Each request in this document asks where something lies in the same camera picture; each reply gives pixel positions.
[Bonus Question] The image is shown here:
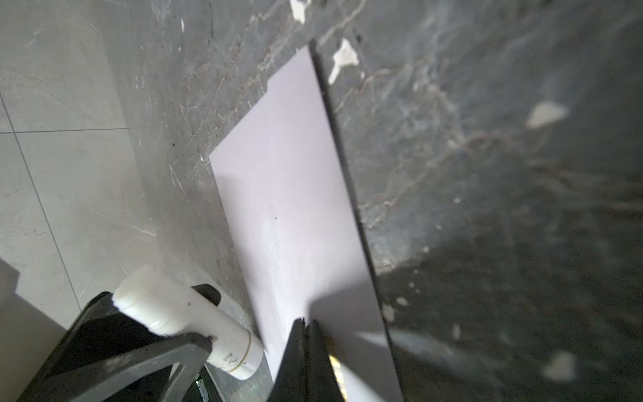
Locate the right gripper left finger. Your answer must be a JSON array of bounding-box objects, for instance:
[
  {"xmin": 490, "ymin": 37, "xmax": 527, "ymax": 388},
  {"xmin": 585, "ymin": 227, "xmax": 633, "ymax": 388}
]
[{"xmin": 268, "ymin": 318, "xmax": 308, "ymax": 402}]

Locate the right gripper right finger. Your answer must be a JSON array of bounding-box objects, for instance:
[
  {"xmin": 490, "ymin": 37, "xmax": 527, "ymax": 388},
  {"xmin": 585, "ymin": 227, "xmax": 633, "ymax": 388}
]
[{"xmin": 306, "ymin": 320, "xmax": 345, "ymax": 402}]

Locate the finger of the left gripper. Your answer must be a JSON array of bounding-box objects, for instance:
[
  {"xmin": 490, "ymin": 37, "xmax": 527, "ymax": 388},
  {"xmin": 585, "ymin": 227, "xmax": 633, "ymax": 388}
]
[
  {"xmin": 49, "ymin": 283, "xmax": 223, "ymax": 363},
  {"xmin": 18, "ymin": 333, "xmax": 213, "ymax": 401}
]

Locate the beige letter paper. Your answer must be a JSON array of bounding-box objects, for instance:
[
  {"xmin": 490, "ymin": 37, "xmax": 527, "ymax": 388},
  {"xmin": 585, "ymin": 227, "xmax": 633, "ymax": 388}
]
[{"xmin": 328, "ymin": 354, "xmax": 348, "ymax": 401}]

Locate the white glue stick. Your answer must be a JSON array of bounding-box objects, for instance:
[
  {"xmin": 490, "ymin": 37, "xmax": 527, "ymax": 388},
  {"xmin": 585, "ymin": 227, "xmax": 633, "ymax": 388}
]
[{"xmin": 112, "ymin": 266, "xmax": 264, "ymax": 380}]

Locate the grey purple envelope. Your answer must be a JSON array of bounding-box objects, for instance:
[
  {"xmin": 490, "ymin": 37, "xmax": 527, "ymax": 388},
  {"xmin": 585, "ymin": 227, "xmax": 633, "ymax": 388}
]
[{"xmin": 209, "ymin": 48, "xmax": 403, "ymax": 401}]

